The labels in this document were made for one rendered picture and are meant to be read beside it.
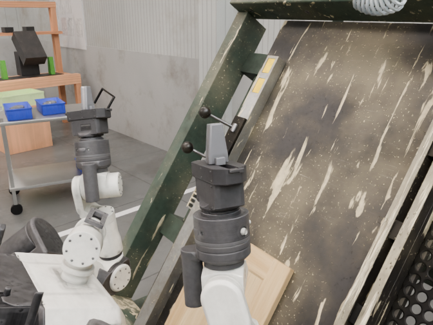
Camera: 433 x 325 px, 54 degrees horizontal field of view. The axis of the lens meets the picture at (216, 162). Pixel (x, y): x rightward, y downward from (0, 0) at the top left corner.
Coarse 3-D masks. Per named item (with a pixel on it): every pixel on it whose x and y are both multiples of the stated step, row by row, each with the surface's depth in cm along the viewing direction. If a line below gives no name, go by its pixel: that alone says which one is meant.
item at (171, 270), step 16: (256, 80) 135; (272, 80) 133; (256, 96) 133; (240, 112) 135; (256, 112) 133; (240, 144) 133; (192, 208) 134; (192, 224) 131; (176, 240) 134; (192, 240) 132; (176, 256) 131; (160, 272) 133; (176, 272) 131; (160, 288) 131; (144, 304) 133; (160, 304) 131; (144, 320) 130
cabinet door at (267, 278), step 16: (256, 256) 113; (256, 272) 111; (272, 272) 108; (288, 272) 104; (256, 288) 109; (272, 288) 106; (176, 304) 127; (256, 304) 107; (272, 304) 104; (176, 320) 124; (192, 320) 120
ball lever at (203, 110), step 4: (200, 108) 130; (204, 108) 129; (208, 108) 130; (200, 112) 129; (204, 112) 129; (208, 112) 129; (200, 116) 130; (204, 116) 130; (208, 116) 130; (212, 116) 131; (216, 120) 131; (220, 120) 131; (228, 124) 132; (232, 124) 133; (236, 124) 132; (232, 128) 132
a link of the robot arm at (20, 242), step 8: (16, 232) 97; (24, 232) 94; (8, 240) 96; (16, 240) 94; (24, 240) 94; (0, 248) 95; (8, 248) 94; (16, 248) 94; (24, 248) 94; (32, 248) 94
